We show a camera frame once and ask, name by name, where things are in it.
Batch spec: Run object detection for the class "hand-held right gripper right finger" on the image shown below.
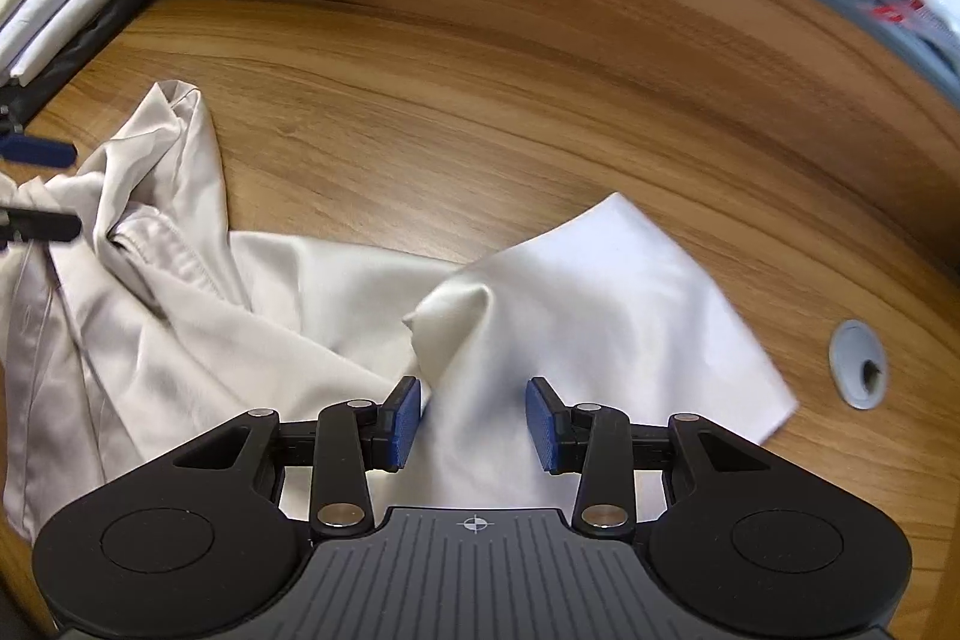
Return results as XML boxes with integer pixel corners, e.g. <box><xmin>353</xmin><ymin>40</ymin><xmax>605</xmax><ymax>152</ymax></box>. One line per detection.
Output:
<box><xmin>525</xmin><ymin>376</ymin><xmax>781</xmax><ymax>540</ymax></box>

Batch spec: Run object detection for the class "dark folded garment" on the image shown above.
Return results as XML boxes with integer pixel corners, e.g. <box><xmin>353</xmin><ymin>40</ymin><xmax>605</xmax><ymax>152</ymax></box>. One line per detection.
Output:
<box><xmin>0</xmin><ymin>0</ymin><xmax>162</xmax><ymax>127</ymax></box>

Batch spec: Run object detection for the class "cream button shirt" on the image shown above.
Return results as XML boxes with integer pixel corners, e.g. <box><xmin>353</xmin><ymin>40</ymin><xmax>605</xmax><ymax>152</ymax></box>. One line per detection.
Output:
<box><xmin>0</xmin><ymin>79</ymin><xmax>800</xmax><ymax>543</ymax></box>

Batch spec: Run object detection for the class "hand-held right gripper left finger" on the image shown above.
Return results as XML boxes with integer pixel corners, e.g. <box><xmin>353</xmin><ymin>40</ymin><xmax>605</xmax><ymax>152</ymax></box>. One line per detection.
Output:
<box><xmin>169</xmin><ymin>376</ymin><xmax>425</xmax><ymax>536</ymax></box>

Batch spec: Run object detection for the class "grey cable grommet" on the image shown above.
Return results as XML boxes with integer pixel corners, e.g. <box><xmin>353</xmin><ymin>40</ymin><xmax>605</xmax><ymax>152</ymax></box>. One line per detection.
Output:
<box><xmin>829</xmin><ymin>320</ymin><xmax>890</xmax><ymax>411</ymax></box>

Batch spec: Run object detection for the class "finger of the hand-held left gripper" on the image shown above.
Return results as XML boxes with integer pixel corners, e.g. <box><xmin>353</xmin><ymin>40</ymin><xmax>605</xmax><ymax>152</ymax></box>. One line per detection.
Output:
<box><xmin>0</xmin><ymin>203</ymin><xmax>83</xmax><ymax>250</ymax></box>
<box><xmin>0</xmin><ymin>131</ymin><xmax>77</xmax><ymax>170</ymax></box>

